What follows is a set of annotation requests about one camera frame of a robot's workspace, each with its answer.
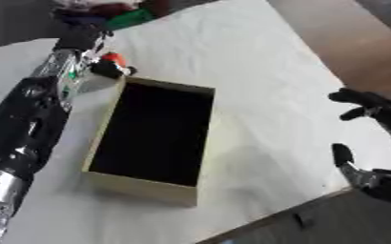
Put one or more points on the green toy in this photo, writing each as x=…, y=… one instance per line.
x=129, y=18

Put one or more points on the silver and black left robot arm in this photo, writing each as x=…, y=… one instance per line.
x=23, y=127

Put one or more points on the dark red toy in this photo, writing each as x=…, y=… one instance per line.
x=157, y=7

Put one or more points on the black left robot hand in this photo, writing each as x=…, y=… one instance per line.
x=82, y=35

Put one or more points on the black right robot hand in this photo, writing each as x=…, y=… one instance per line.
x=388, y=114

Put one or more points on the small red toy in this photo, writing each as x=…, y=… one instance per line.
x=114, y=58

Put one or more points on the tan cardboard box black inside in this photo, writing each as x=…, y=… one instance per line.
x=149, y=133

